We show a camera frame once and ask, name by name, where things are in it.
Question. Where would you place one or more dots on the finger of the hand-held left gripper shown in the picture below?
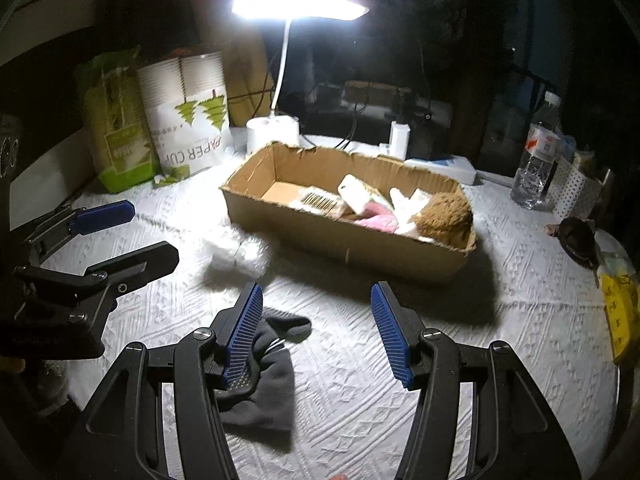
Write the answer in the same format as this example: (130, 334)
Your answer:
(140, 262)
(102, 215)

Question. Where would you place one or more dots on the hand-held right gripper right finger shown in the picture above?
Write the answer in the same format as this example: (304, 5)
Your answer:
(392, 332)

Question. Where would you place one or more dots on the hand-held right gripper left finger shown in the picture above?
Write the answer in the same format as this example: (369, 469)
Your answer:
(242, 332)

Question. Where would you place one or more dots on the grey sock pair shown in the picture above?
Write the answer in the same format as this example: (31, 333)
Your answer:
(270, 385)

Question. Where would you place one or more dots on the cardboard box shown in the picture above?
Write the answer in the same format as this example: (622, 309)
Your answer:
(350, 245)

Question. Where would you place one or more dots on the pink plush toy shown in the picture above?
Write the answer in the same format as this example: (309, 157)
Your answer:
(377, 221)

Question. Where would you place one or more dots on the brown plush toy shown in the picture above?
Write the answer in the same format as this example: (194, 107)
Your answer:
(445, 215)

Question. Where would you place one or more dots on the white cloth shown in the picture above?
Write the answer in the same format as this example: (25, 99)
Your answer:
(405, 202)

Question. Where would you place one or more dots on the green paper cup pack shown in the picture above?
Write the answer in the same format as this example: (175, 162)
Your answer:
(120, 125)

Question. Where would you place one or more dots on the white paper cup pack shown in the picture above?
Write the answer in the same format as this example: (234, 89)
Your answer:
(190, 110)

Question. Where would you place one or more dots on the white power strip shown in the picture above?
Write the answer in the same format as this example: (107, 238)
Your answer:
(450, 167)

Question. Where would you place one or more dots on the white charger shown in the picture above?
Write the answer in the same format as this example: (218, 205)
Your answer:
(400, 137)

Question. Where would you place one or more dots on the yellow curtain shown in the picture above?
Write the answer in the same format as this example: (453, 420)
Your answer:
(240, 65)

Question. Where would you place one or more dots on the dark brown pouch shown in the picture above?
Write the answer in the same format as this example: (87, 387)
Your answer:
(577, 240)

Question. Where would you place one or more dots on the clear water bottle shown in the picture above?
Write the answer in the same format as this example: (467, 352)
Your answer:
(537, 170)

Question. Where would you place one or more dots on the yellow packet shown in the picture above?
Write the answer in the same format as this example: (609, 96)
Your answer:
(617, 310)

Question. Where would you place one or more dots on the white desk lamp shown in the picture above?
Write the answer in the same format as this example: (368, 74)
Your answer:
(300, 2)

